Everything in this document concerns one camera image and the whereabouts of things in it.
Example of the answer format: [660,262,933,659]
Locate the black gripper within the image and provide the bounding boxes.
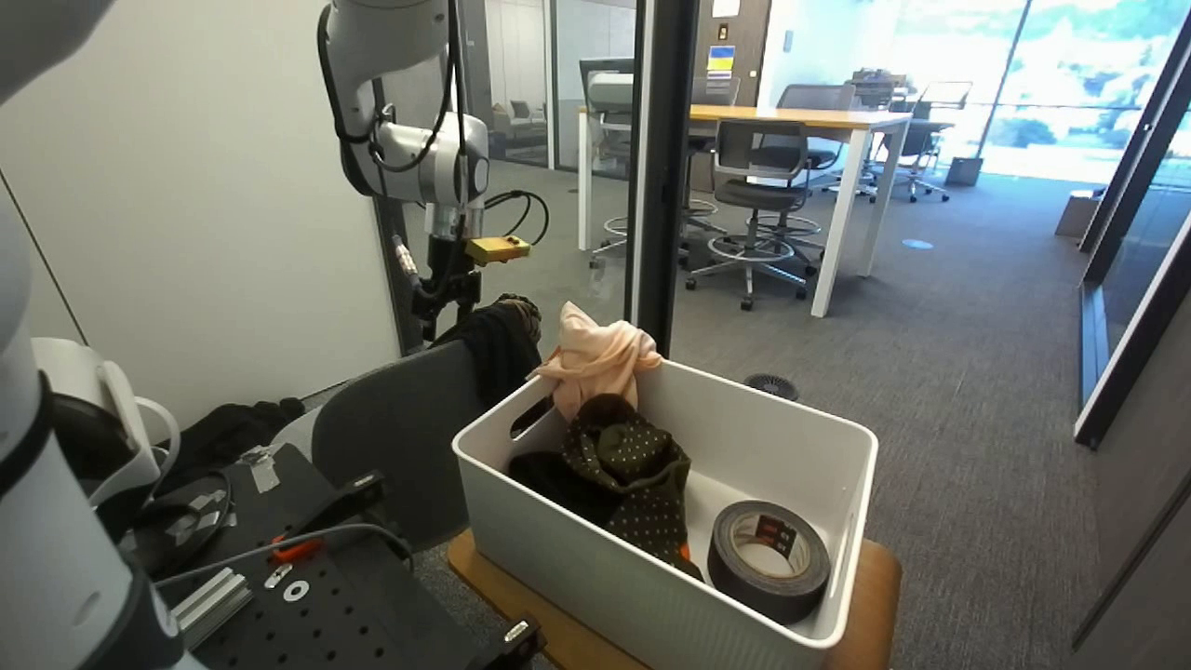
[410,232,488,347]

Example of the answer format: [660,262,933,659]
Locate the large black garment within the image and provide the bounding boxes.
[451,295,545,406]

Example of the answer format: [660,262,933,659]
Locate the white plastic storage box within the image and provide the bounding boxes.
[451,355,880,656]

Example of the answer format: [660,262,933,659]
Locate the brown cardboard box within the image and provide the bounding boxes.
[1053,182,1108,241]

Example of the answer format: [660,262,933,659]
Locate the dark grey chair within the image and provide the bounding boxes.
[265,339,497,553]

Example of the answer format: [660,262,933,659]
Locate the pale pink cloth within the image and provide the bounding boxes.
[531,296,668,424]

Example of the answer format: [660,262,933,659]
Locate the small black cloth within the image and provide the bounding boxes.
[501,445,574,499]

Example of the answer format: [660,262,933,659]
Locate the olive polka dot cloth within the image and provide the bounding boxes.
[543,393,696,561]

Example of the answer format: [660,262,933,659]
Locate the black fabric pile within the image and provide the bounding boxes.
[103,393,314,574]

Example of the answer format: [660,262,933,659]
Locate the black vertical pillar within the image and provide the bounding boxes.
[626,0,702,361]

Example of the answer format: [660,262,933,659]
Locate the black round floor outlet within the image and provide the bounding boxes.
[742,372,802,403]

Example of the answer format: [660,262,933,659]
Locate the black clamp knob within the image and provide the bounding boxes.
[477,613,543,670]

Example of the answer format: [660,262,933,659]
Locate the wooden table white legs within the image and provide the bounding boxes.
[568,102,914,322]

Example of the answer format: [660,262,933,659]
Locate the dark office chair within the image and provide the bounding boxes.
[853,72,952,207]

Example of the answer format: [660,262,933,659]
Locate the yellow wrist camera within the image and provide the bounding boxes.
[461,232,537,269]

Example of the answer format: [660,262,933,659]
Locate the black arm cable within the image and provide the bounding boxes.
[479,186,555,247]

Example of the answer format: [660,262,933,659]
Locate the grey cable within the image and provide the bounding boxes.
[151,519,421,587]

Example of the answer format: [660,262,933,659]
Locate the red handled tool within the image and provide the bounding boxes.
[265,537,331,571]

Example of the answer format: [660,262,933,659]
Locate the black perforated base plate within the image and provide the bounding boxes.
[151,443,514,670]

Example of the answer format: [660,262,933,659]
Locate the aluminium bracket piece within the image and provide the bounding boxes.
[161,561,251,636]

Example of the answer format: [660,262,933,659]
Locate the grey duct tape roll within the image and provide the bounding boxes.
[702,495,833,626]

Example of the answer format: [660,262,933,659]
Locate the black wall frame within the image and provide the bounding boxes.
[1072,10,1191,453]

